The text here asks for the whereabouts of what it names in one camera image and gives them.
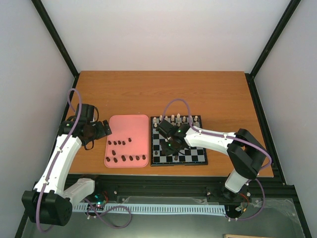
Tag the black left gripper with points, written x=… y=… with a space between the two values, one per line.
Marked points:
x=101 y=131

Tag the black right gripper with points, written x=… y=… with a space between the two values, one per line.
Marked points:
x=167 y=151

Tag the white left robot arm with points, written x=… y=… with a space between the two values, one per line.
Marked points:
x=49 y=202

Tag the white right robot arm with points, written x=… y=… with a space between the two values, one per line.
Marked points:
x=247 y=156

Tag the black grey chess board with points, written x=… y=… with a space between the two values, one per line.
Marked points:
x=192 y=156

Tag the green led circuit board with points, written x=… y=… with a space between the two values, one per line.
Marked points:
x=101 y=199

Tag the pink silicone tray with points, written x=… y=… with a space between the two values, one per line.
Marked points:
x=123 y=127

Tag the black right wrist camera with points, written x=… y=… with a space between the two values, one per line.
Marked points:
x=166 y=129

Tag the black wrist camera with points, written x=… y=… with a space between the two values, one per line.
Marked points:
x=88 y=112
x=166 y=129

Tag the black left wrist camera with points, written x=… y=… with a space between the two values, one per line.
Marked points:
x=88 y=112

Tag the black aluminium frame rail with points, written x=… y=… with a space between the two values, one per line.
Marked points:
x=118 y=187

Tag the light blue cable duct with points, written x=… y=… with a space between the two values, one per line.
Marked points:
x=157 y=209

